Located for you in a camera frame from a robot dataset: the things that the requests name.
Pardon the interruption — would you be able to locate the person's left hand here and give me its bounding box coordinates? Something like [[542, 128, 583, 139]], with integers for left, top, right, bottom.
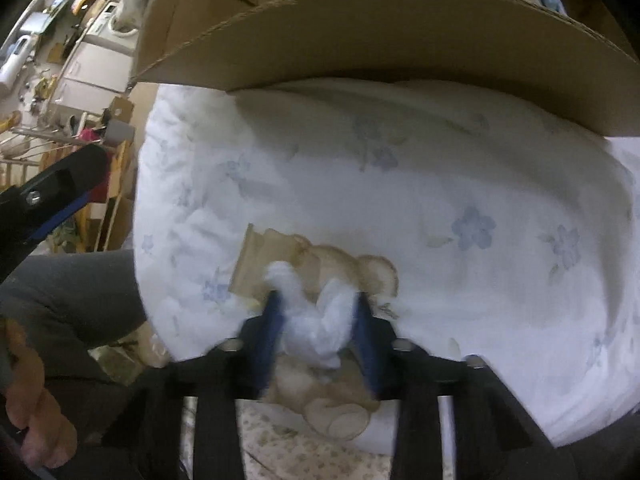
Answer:
[[3, 320, 77, 469]]

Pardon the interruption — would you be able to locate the brown cardboard box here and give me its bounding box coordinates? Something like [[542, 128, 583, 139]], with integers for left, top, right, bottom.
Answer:
[[131, 0, 639, 136]]

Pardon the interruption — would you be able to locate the white floral duvet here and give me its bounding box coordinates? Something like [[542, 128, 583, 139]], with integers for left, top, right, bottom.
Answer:
[[134, 79, 639, 444]]

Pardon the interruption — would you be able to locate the white cabinet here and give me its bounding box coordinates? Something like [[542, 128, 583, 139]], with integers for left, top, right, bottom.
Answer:
[[46, 41, 132, 119]]

